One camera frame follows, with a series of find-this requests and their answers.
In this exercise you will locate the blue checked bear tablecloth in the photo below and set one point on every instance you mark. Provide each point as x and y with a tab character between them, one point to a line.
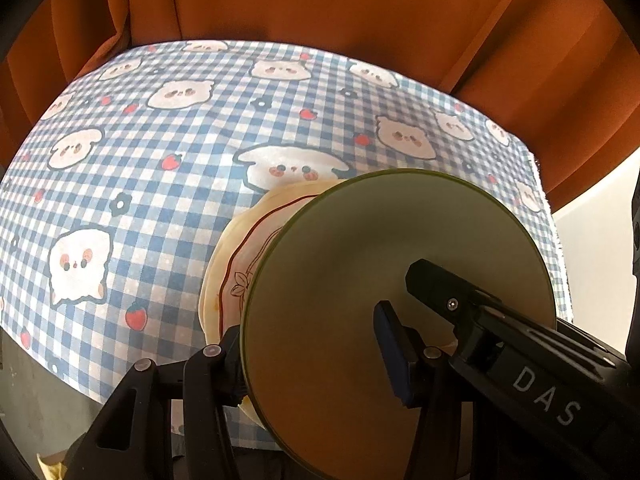
150	160

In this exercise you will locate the large scalloped yellow flower plate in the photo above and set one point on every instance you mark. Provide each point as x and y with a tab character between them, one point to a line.
206	300

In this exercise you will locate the pale yellow cloth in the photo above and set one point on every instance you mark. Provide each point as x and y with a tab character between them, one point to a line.
50	467

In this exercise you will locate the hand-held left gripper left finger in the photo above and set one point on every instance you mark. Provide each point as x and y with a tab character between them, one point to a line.
215	375

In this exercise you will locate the orange curtain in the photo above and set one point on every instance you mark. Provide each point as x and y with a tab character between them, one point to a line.
320	0

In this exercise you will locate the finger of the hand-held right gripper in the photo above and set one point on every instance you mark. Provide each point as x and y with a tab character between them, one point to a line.
440	287

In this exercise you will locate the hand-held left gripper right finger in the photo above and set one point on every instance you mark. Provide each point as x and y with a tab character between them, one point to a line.
395	360

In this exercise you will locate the white bowl with blue leaves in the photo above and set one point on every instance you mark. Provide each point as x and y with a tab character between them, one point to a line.
325	310

